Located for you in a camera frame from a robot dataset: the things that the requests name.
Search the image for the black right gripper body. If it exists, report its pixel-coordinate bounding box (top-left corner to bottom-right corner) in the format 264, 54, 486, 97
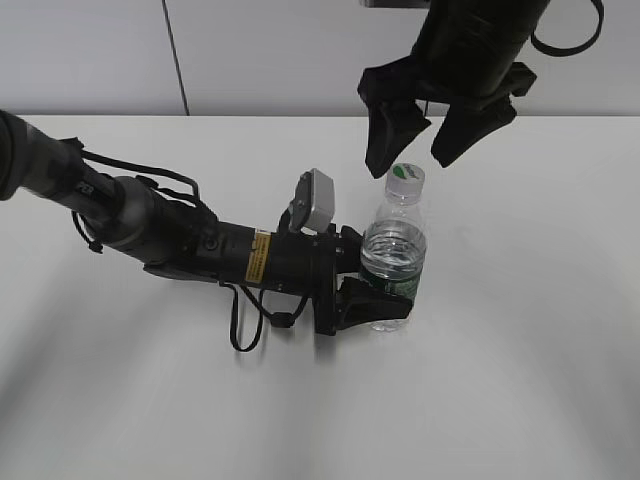
358, 0, 549, 108

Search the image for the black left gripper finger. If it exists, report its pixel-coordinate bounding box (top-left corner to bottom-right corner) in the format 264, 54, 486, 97
339, 225, 363, 273
333, 277, 414, 331

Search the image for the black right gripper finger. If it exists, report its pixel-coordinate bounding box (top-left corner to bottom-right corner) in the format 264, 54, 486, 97
431, 97, 516, 168
364, 99, 431, 176

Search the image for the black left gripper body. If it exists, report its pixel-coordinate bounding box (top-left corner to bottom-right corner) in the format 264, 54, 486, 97
260, 225, 350, 336

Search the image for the clear water bottle green label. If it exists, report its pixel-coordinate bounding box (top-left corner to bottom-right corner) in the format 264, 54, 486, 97
359, 193, 427, 301

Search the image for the white green bottle cap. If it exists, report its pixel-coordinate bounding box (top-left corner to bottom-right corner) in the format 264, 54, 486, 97
385, 163, 426, 198

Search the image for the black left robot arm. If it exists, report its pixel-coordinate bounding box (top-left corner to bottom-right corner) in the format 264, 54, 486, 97
1, 112, 413, 336

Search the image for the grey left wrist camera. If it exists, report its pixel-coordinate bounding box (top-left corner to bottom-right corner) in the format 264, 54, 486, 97
277, 168, 335, 234

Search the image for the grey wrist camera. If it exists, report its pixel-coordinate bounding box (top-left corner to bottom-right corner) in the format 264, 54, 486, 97
277, 168, 335, 234
359, 0, 431, 9

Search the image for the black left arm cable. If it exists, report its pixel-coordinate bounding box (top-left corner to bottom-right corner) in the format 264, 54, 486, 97
219, 282, 314, 352

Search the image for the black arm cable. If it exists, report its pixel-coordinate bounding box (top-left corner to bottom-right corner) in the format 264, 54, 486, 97
219, 282, 314, 352
529, 0, 605, 57

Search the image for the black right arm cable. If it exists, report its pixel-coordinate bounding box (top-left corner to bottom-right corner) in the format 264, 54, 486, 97
529, 0, 605, 57

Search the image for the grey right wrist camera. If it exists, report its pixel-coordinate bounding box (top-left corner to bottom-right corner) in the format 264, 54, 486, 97
359, 0, 431, 9

